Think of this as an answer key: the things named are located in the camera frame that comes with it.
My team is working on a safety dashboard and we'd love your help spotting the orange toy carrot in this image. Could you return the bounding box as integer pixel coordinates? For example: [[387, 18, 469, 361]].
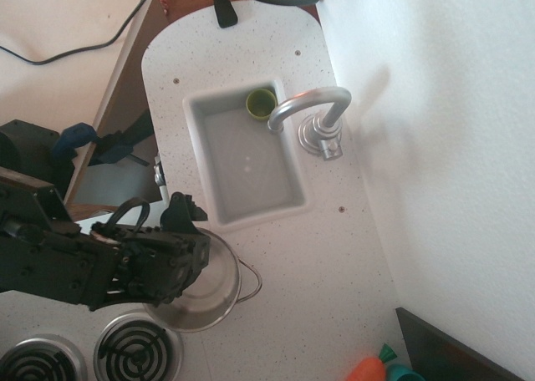
[[345, 343, 398, 381]]

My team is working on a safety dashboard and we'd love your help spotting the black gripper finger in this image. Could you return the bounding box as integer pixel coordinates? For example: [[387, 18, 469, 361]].
[[160, 192, 208, 234]]

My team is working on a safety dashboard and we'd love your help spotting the dark brown board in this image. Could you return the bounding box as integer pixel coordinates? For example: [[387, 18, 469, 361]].
[[395, 307, 534, 380]]

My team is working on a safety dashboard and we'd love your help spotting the right black stove burner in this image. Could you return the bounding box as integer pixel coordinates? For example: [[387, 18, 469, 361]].
[[93, 311, 184, 381]]

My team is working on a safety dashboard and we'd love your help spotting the green plastic cup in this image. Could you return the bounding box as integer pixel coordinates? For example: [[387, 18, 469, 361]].
[[246, 89, 278, 120]]

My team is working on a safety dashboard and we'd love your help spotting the left black stove burner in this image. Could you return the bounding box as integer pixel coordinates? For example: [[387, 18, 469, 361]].
[[1, 334, 88, 381]]

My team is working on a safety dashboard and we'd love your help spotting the teal plastic cup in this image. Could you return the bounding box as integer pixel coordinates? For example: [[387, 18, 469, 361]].
[[385, 363, 425, 381]]

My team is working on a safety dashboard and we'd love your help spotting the black plastic handle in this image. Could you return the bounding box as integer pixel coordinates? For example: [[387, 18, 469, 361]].
[[213, 0, 238, 28]]

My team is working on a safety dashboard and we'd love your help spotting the blue clamp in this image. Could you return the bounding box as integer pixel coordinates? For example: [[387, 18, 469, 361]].
[[51, 123, 134, 165]]

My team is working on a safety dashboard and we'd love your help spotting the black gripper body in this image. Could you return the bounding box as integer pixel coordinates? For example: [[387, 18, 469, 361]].
[[89, 223, 211, 310]]

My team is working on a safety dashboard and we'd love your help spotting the white plastic sink basin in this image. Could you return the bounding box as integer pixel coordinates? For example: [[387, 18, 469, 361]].
[[183, 78, 312, 231]]

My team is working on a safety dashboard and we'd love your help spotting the black stove burner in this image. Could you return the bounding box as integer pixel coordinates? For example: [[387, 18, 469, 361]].
[[93, 311, 184, 381], [1, 334, 88, 381]]

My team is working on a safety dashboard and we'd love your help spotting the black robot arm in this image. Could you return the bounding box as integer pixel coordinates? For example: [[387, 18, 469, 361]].
[[1, 168, 211, 311]]

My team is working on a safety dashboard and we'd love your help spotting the black floor cable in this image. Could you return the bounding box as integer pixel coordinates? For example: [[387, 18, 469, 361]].
[[0, 0, 161, 66]]

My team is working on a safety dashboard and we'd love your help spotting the silver metal pot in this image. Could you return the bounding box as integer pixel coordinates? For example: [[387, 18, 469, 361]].
[[144, 230, 263, 333]]

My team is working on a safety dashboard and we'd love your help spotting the silver toy faucet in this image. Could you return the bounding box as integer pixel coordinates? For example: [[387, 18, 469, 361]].
[[267, 86, 352, 160]]

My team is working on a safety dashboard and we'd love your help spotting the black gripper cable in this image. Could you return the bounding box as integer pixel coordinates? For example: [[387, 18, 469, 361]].
[[109, 196, 151, 231]]

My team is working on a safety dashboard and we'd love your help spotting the black motor housing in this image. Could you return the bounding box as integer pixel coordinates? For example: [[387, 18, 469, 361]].
[[1, 119, 76, 198]]

